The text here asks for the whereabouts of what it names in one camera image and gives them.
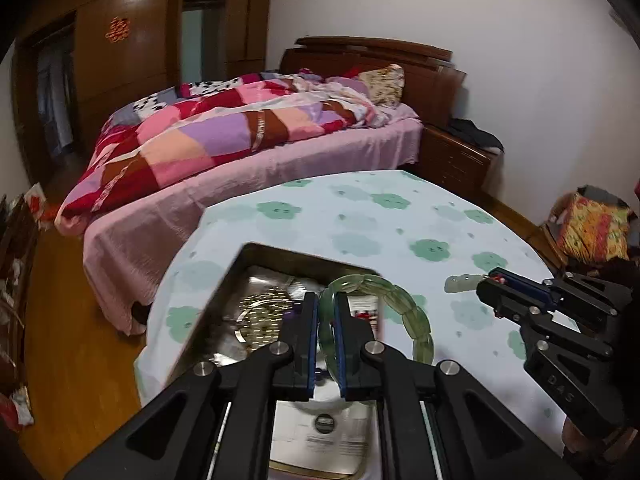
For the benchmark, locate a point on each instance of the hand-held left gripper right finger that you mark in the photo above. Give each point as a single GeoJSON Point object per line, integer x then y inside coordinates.
{"type": "Point", "coordinates": [339, 345]}

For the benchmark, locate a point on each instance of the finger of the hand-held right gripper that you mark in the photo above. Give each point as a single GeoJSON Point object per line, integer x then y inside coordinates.
{"type": "Point", "coordinates": [522, 285]}
{"type": "Point", "coordinates": [505, 302]}

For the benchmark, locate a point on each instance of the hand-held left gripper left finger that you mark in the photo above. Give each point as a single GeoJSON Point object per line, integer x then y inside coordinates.
{"type": "Point", "coordinates": [314, 345]}

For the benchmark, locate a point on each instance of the pale jade pendant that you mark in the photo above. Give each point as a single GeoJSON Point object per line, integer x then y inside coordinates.
{"type": "Point", "coordinates": [460, 284]}

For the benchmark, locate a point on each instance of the gold metal tin box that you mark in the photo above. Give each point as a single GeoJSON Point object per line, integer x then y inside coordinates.
{"type": "Point", "coordinates": [280, 262]}

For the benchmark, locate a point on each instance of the person's right hand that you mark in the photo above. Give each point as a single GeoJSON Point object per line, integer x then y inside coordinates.
{"type": "Point", "coordinates": [577, 440]}

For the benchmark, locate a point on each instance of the wooden chair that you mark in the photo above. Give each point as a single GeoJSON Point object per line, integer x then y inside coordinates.
{"type": "Point", "coordinates": [552, 242]}

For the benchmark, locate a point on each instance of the white paper leaflets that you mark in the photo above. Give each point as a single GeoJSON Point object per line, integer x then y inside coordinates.
{"type": "Point", "coordinates": [300, 435]}

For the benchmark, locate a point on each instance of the orange floral cushion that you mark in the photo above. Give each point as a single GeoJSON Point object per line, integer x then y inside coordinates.
{"type": "Point", "coordinates": [592, 225]}

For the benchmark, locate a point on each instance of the green cloud print tablecloth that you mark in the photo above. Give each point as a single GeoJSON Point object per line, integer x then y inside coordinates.
{"type": "Point", "coordinates": [375, 230]}

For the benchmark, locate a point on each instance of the wooden nightstand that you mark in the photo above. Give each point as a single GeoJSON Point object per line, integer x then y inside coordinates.
{"type": "Point", "coordinates": [455, 160]}

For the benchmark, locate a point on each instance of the dark clothes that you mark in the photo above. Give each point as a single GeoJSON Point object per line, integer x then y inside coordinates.
{"type": "Point", "coordinates": [475, 132]}

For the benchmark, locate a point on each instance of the bed with pink sheet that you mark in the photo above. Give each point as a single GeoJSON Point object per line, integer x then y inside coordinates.
{"type": "Point", "coordinates": [225, 185]}

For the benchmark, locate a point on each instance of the wooden headboard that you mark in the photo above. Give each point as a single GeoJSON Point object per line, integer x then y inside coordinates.
{"type": "Point", "coordinates": [430, 90]}

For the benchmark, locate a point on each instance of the pink patchwork quilt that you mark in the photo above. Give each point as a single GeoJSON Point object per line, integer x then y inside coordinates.
{"type": "Point", "coordinates": [200, 135]}

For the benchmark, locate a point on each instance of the floral pillow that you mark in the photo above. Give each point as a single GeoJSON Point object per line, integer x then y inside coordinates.
{"type": "Point", "coordinates": [382, 85]}

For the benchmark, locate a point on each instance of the cluttered wooden shelf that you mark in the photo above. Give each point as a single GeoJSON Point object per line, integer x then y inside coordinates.
{"type": "Point", "coordinates": [20, 260]}

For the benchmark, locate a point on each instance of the wooden wardrobe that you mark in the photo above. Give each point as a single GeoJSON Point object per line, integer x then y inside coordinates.
{"type": "Point", "coordinates": [110, 70]}

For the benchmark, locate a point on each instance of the red paper decoration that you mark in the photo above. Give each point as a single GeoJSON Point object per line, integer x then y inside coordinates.
{"type": "Point", "coordinates": [117, 30]}

